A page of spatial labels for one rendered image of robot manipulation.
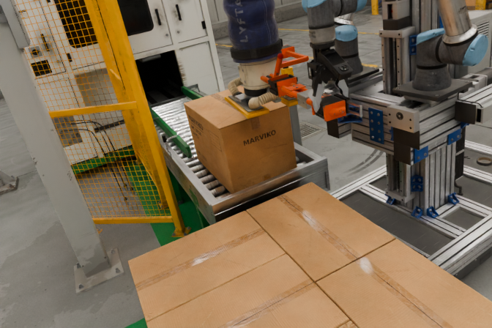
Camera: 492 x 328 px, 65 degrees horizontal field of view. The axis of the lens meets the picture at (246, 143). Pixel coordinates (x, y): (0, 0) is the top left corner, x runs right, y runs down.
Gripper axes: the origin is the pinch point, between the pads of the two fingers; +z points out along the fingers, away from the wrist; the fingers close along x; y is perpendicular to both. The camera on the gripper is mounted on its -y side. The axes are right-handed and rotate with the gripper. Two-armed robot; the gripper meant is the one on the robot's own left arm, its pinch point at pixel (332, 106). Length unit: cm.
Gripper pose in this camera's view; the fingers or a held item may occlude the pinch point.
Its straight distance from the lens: 125.1
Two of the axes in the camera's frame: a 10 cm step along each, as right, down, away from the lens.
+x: -9.3, 2.9, -2.4
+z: 1.7, 9.0, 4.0
